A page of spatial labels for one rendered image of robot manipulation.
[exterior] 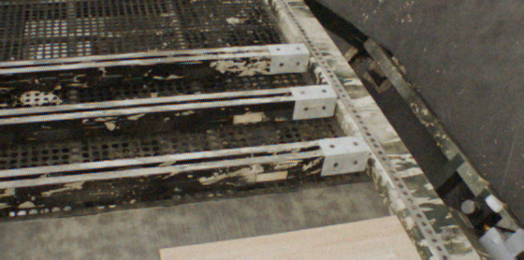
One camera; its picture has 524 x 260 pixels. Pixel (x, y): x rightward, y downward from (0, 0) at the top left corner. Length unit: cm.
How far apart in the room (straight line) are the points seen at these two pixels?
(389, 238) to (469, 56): 145
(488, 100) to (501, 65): 16
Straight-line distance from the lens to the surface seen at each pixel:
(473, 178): 223
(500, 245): 146
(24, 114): 159
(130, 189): 140
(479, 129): 251
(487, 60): 264
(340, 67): 186
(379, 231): 140
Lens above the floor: 200
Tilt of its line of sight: 34 degrees down
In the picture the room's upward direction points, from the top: 64 degrees counter-clockwise
